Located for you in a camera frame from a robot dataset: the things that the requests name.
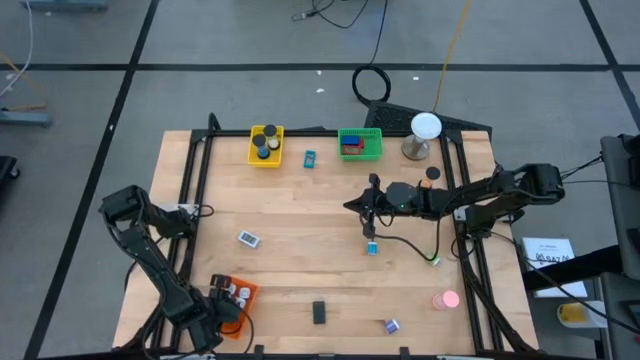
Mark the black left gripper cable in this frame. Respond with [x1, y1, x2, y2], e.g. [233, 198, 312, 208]
[234, 307, 256, 354]

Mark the black perforated metal panel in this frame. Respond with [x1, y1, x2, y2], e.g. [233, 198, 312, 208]
[363, 99, 494, 135]

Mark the white sand hourglass black cap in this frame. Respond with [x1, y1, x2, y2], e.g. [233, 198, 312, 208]
[262, 123, 281, 151]

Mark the white paper label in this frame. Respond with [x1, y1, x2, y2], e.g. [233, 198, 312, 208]
[521, 236, 590, 299]

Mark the white digital clock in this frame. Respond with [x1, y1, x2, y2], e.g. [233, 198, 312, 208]
[237, 229, 262, 250]

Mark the orange sand hourglass black cap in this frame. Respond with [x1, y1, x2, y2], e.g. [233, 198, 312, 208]
[417, 166, 443, 193]

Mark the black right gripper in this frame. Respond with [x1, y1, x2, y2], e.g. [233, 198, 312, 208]
[343, 173, 419, 239]

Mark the white dome wooden table lamp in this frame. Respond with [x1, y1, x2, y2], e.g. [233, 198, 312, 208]
[401, 111, 444, 162]

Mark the black floor object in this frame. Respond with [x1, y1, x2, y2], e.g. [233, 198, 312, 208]
[0, 155, 21, 187]

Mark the black metal bar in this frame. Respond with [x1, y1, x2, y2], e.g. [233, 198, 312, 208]
[522, 243, 624, 292]

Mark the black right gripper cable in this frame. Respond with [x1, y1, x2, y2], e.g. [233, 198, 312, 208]
[372, 214, 444, 264]

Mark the thin black floor cable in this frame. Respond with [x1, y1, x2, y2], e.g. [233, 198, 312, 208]
[289, 0, 374, 30]

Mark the pink capped clear hourglass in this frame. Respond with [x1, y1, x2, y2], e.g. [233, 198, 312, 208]
[431, 289, 461, 312]

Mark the yellow floor cable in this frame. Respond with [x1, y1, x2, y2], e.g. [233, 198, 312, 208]
[432, 0, 474, 114]

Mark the orange plastic basket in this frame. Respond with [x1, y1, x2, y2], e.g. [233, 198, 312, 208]
[218, 276, 260, 341]

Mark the black coiled floor cable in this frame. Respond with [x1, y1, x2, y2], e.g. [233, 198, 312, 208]
[349, 0, 393, 107]

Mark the yellow plastic basket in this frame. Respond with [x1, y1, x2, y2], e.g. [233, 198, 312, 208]
[247, 124, 286, 169]

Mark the gray flat floor base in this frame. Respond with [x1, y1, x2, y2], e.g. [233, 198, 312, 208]
[0, 107, 52, 128]

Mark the green plastic basket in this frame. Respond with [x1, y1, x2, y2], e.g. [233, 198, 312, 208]
[337, 127, 385, 163]

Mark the white floor cable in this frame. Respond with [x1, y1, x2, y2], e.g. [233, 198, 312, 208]
[0, 0, 35, 99]

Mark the gray blue floor base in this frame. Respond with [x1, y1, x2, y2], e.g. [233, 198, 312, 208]
[19, 0, 109, 13]

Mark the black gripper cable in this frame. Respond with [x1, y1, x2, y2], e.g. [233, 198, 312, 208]
[234, 307, 256, 354]
[372, 214, 444, 264]

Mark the yellow white container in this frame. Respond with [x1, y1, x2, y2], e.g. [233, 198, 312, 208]
[556, 301, 609, 330]

